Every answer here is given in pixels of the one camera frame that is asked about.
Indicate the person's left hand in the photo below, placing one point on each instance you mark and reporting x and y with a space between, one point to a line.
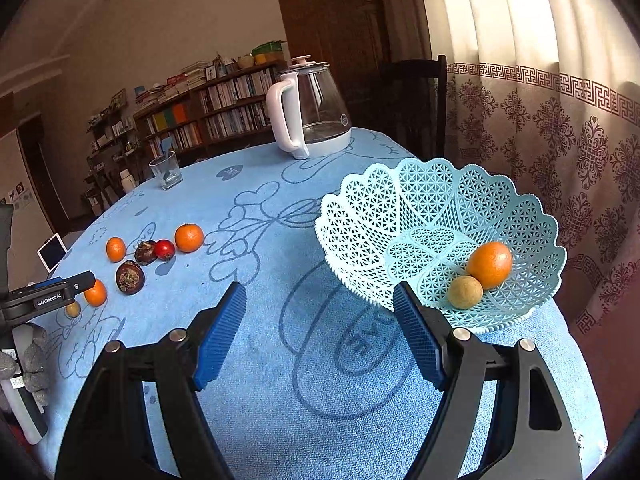
34 365

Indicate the small yellow-brown fruit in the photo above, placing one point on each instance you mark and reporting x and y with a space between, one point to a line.
73 309
465 292

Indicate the green box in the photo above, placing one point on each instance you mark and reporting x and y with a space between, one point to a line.
267 51

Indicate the small orange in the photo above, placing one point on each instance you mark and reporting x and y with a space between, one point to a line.
97 296
116 249

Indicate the dark brown fruit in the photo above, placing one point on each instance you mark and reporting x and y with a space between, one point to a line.
145 253
130 276

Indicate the dark open shelf rack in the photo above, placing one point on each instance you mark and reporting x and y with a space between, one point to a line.
107 160

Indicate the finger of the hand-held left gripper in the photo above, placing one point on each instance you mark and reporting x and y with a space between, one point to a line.
70 281

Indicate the brown wooden door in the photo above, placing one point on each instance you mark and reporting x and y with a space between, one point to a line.
330 20

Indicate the clear drinking glass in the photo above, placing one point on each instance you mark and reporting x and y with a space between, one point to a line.
165 172

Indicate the small red fruit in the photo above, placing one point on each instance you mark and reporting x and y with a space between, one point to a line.
165 249

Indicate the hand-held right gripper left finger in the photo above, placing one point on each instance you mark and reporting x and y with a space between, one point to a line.
222 332

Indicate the blue printed tablecloth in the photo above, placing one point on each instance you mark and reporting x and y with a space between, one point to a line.
300 360

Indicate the white tablet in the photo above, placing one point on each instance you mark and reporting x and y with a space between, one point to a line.
51 252

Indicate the light blue lattice basket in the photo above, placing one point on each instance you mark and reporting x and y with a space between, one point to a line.
440 210

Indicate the patterned beige curtain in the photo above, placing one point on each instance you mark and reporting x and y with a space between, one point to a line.
550 110

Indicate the oval orange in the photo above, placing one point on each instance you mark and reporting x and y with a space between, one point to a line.
490 265

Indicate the blue plastic spoon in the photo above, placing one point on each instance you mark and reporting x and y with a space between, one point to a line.
166 147

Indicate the dark wooden chair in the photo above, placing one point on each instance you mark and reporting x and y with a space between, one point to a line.
415 105

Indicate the white thermos bottle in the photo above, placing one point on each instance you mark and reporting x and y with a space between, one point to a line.
126 180

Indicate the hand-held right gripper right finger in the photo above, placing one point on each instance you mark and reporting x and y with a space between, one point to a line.
417 332

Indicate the white cabinet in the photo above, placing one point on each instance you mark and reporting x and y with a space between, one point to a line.
20 180

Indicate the wooden bookshelf with books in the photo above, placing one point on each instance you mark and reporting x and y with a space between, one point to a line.
220 105

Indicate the large round orange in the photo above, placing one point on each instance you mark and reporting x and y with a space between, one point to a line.
189 237

